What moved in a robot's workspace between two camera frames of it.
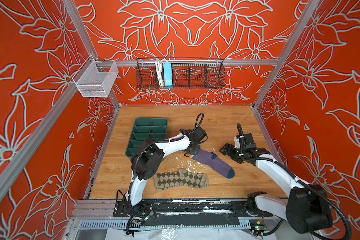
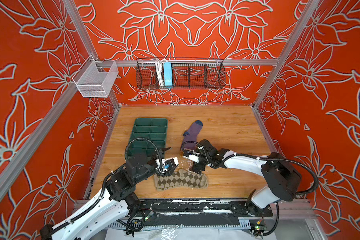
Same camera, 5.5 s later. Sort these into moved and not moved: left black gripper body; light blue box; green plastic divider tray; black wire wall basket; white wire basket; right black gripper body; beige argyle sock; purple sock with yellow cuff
Moved: left black gripper body; right black gripper body; purple sock with yellow cuff
Not moved: white wire basket; black wire wall basket; green plastic divider tray; light blue box; beige argyle sock
